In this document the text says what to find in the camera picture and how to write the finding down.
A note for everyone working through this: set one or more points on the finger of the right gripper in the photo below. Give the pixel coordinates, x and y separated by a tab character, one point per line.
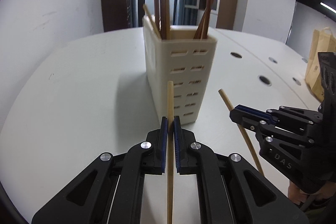
256	115
260	128

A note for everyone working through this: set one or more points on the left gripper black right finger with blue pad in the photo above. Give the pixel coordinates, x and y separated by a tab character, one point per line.
230	189

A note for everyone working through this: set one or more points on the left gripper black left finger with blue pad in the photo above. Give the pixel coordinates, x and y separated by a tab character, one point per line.
110	188

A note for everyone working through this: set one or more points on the light bamboo chopstick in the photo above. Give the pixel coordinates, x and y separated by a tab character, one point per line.
243	132
170	151

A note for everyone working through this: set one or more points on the person's right hand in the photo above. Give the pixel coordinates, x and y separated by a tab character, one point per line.
297	196

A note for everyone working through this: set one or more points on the cream slotted utensil holder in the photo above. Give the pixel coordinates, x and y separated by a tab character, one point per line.
185	61

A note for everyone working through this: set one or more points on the brown chopstick right compartment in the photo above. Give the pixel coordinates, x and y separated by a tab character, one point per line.
206	20

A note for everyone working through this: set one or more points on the light chopstick leaning in holder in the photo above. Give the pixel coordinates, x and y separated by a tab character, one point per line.
148	14

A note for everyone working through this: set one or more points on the dark brown chopstick in holder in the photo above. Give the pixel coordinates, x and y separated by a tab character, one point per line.
156	1

